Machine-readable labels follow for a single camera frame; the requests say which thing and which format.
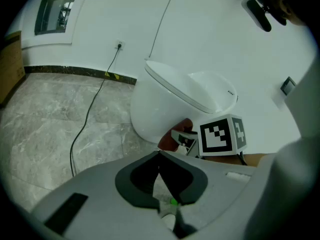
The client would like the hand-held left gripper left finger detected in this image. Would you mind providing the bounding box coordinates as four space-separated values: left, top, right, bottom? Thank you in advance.
114 150 161 210

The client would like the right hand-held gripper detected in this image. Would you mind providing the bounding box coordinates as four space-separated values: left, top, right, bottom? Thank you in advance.
171 113 248 157

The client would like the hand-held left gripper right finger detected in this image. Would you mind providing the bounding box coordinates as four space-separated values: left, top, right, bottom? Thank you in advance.
159 150 209 206

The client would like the red-brown cloth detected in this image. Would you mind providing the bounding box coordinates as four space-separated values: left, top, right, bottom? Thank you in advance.
157 117 195 153

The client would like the white oval basin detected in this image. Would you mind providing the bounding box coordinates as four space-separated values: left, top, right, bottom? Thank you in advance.
130 59 239 145

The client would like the white shoe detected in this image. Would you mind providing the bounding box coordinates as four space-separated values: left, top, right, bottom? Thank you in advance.
160 213 176 232

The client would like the yellow and black hazard tape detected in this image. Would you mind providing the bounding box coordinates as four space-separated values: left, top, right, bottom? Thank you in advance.
104 71 121 81

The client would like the brown cardboard box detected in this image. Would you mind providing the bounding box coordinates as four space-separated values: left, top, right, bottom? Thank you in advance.
0 30 26 108

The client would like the person's face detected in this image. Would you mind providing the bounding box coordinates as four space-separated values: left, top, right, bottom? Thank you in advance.
273 0 309 27

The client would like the black wrist cord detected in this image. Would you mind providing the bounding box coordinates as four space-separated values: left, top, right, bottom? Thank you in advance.
234 150 249 167

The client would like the black power cable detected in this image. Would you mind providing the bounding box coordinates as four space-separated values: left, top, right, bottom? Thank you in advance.
69 46 124 178

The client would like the white wall socket with plug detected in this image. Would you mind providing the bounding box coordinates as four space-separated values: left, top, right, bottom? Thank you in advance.
114 39 126 52

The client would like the black wall panel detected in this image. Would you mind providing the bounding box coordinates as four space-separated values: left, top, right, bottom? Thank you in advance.
279 76 297 96

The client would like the grey wall cable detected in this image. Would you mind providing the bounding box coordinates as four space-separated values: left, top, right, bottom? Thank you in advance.
149 0 180 59

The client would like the black head-worn camera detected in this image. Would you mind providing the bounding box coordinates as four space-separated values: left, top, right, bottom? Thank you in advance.
240 0 272 33

